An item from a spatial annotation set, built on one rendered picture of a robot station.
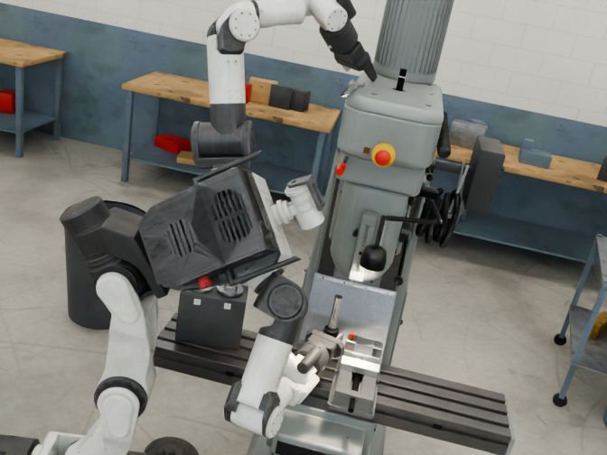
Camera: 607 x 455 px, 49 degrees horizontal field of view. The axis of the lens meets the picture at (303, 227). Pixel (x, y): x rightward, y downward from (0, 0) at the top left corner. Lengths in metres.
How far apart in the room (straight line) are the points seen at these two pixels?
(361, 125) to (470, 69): 4.48
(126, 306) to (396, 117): 0.83
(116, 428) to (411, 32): 1.40
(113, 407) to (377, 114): 1.04
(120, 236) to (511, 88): 4.95
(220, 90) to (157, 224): 0.36
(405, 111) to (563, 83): 4.62
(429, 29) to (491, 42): 4.09
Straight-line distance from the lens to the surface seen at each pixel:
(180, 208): 1.54
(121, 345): 1.83
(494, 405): 2.38
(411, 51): 2.06
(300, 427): 2.21
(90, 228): 1.68
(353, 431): 2.24
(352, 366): 2.17
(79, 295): 3.95
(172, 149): 6.32
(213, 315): 2.24
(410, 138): 1.72
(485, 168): 2.18
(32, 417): 3.45
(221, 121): 1.66
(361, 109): 1.71
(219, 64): 1.66
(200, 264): 1.51
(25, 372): 3.73
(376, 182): 1.86
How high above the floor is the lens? 2.22
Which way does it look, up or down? 23 degrees down
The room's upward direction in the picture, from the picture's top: 11 degrees clockwise
